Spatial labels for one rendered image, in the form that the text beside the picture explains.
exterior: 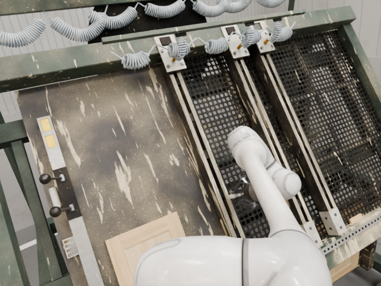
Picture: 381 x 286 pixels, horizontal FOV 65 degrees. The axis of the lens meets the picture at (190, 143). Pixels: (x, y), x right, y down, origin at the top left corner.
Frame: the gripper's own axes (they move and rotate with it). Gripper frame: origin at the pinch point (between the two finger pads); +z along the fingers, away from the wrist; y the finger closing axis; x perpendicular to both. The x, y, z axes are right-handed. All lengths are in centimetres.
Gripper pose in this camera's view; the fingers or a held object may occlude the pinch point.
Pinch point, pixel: (233, 195)
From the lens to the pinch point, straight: 135.1
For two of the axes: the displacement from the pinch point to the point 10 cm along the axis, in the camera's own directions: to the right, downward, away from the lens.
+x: -8.8, 2.8, -3.9
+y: -3.6, -9.2, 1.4
